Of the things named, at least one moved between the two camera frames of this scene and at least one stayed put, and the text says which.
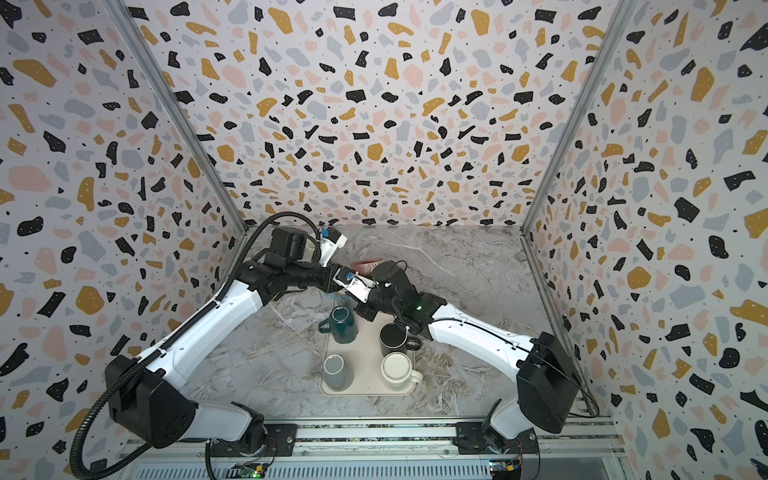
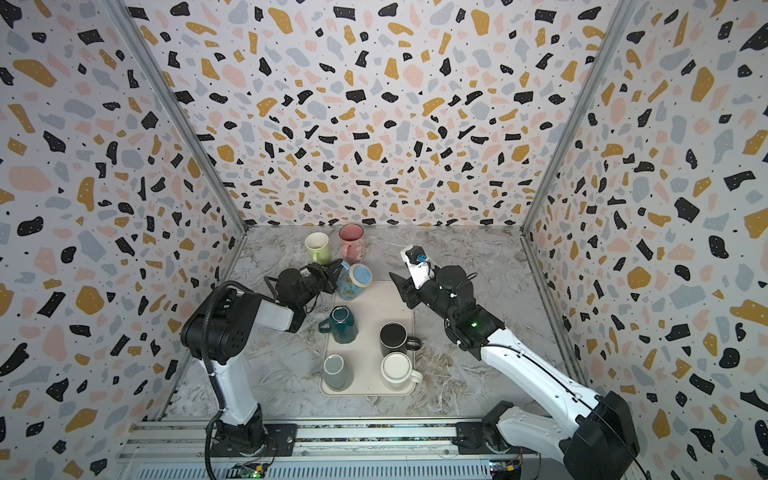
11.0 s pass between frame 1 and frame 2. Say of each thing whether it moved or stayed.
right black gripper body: moved
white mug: stayed
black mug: stayed
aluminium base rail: stayed
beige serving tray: stayed
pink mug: moved
